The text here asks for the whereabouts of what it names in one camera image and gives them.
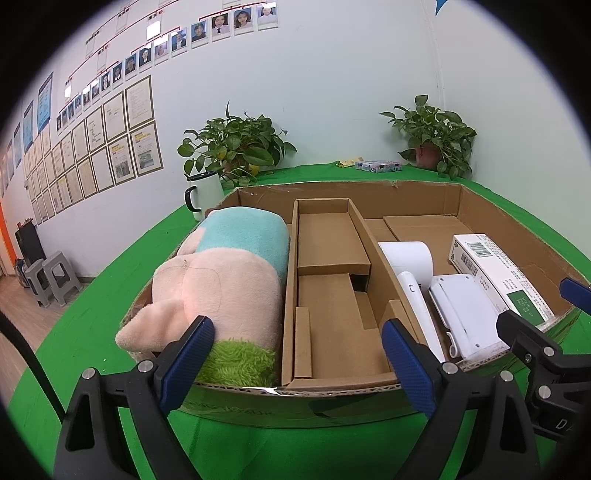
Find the potted green plant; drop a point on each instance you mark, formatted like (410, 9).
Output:
(231, 138)
(438, 129)

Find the row of portrait photos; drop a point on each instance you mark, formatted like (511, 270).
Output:
(198, 32)

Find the wall of framed certificates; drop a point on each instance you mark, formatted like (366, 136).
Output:
(92, 152)

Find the large shallow cardboard box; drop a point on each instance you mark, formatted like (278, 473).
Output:
(369, 196)

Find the grey plastic stool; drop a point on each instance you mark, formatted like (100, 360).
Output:
(36, 281)
(62, 277)

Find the tissue pack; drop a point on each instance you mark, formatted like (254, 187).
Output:
(378, 166)

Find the narrow cardboard insert box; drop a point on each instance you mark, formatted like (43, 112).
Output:
(332, 323)

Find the yellow packet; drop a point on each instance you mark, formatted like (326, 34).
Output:
(346, 162)

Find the white device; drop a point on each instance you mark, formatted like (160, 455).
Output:
(466, 314)

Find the white hair dryer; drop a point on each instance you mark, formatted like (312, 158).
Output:
(411, 258)

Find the black cabinet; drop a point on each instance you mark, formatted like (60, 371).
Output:
(30, 240)

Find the blue wall poster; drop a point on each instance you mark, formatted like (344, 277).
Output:
(28, 127)
(45, 101)
(17, 144)
(441, 5)

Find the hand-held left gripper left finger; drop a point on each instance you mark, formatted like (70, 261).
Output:
(184, 364)

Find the white box with green label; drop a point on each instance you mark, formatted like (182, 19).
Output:
(480, 258)

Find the pink and teal plush toy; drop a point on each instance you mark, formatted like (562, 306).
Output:
(221, 286)

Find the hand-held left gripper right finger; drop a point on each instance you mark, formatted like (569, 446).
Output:
(408, 364)

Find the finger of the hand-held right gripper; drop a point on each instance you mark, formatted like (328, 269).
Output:
(517, 330)
(575, 291)

